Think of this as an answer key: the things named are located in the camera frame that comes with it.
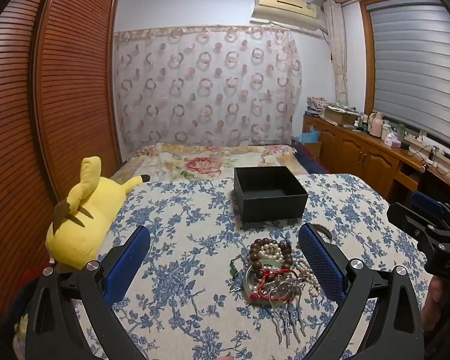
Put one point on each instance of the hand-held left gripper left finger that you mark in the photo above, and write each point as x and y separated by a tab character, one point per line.
127	262

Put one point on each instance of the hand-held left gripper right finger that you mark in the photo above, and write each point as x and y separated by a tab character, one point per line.
320	258

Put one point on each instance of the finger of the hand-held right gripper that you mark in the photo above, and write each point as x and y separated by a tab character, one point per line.
405	217
427	200

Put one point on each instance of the bundle of silver hairpins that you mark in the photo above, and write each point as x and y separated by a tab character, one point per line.
285	307

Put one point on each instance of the black jewelry box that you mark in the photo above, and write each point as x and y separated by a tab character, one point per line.
270	206

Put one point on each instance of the jade bangle with red thread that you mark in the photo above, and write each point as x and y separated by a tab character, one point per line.
249	288

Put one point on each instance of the person's right hand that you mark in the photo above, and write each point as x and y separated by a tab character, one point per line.
433	303

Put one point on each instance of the silver bangle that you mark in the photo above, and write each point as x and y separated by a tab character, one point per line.
328	232

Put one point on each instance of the yellow plush toy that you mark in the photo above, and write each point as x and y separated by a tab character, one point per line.
82	225

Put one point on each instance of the pink tissue box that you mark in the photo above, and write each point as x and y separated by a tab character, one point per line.
392	141

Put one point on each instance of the green bottle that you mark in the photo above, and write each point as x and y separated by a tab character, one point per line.
401	130

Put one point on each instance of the wooden sideboard cabinet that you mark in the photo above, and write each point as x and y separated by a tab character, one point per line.
360	153

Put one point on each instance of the pink thermos jug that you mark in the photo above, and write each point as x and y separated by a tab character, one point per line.
376	125

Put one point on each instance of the dark blue blanket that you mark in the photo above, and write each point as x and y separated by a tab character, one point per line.
307	161

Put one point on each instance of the flat cardboard box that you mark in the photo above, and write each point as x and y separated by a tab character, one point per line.
339	116

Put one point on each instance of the pink floral bedspread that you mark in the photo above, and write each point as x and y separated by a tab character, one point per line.
195	161

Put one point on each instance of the blue plastic bag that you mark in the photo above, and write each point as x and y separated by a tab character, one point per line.
310	135

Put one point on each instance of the stack of floral cloth bags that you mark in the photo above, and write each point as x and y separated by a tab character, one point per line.
315	105

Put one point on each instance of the beige window curtain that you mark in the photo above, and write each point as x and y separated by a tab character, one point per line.
339	67

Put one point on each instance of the wooden louvered wardrobe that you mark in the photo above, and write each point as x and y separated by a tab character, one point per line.
67	101

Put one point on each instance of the beige air conditioner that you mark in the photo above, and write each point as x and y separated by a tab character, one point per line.
285	7

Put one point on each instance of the circle patterned wall curtain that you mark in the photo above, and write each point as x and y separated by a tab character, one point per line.
206	90

